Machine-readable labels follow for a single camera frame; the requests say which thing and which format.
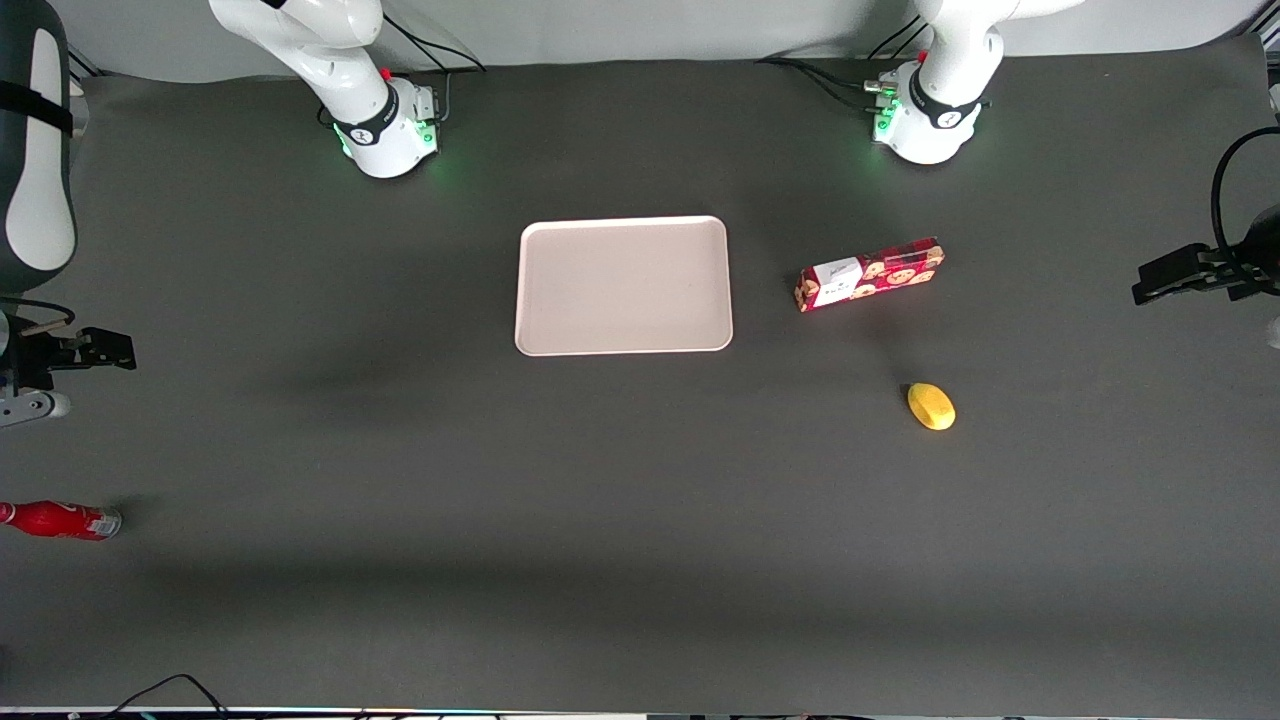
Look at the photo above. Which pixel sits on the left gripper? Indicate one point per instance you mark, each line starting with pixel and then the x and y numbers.
pixel 1243 277

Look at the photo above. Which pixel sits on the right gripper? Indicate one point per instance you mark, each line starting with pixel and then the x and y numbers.
pixel 32 358

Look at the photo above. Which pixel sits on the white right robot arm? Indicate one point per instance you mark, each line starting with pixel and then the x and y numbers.
pixel 350 90

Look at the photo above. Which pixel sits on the red coke bottle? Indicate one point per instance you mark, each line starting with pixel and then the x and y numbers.
pixel 55 520

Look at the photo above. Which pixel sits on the beige rectangular plastic tray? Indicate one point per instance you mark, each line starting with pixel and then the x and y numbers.
pixel 623 286

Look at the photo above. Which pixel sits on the yellow lemon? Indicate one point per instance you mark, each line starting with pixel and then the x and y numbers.
pixel 931 406

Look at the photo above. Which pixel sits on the red tartan cookie box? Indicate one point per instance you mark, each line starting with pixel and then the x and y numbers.
pixel 880 275

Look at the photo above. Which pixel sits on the dark grey table mat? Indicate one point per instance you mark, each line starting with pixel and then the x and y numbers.
pixel 400 480

